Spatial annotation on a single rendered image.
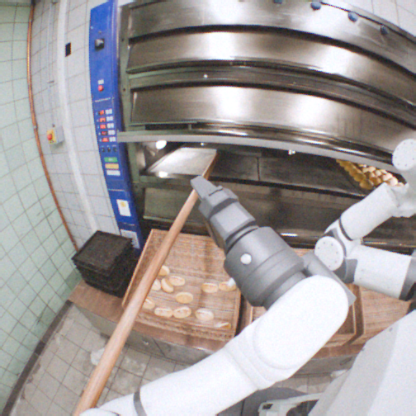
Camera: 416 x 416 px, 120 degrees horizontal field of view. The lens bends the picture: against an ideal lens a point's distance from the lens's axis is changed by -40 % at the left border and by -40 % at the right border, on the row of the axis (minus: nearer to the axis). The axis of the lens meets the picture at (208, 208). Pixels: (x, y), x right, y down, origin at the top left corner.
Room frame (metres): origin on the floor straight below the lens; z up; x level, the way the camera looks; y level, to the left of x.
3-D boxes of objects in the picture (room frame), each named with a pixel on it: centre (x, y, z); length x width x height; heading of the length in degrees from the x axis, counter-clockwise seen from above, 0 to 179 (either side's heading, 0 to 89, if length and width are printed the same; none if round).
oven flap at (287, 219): (0.75, -0.52, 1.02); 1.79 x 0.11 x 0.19; 78
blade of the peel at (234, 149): (1.46, -0.12, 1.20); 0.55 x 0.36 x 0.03; 78
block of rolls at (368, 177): (1.06, -1.18, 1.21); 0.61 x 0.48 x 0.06; 168
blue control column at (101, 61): (1.88, 0.31, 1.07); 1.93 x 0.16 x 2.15; 168
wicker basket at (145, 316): (0.62, 0.11, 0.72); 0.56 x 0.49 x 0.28; 79
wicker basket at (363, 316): (0.36, -1.08, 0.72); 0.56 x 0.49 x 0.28; 78
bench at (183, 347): (0.49, -0.35, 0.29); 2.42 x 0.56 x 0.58; 78
